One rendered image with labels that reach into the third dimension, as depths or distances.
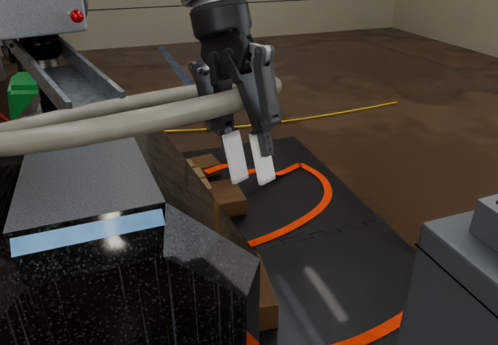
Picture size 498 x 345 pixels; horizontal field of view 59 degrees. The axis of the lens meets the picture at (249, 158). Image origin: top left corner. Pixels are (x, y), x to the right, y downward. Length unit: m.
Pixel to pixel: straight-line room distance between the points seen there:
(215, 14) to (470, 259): 0.65
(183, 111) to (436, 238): 0.62
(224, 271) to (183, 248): 0.13
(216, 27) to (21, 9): 0.78
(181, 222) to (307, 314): 0.93
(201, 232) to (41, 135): 0.59
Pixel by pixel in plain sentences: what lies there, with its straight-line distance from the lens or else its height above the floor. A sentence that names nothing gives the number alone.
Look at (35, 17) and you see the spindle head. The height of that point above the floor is 1.15.
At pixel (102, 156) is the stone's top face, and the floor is 0.80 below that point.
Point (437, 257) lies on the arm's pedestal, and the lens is 0.99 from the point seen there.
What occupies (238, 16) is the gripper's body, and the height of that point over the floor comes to 1.25.
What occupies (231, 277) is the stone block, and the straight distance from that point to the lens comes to 1.10.
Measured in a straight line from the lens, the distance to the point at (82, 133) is 0.52.
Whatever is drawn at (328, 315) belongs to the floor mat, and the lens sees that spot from 1.84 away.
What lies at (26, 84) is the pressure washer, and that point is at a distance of 2.98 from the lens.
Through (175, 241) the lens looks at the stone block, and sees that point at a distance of 1.00.
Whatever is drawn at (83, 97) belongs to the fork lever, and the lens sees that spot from 1.07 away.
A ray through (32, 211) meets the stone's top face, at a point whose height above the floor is 0.80.
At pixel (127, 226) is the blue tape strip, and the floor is 0.78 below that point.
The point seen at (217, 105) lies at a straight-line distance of 0.54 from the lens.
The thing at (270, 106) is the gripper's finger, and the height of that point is 1.15.
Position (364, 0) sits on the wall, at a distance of 7.46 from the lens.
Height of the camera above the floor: 1.33
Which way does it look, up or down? 27 degrees down
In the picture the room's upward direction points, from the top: straight up
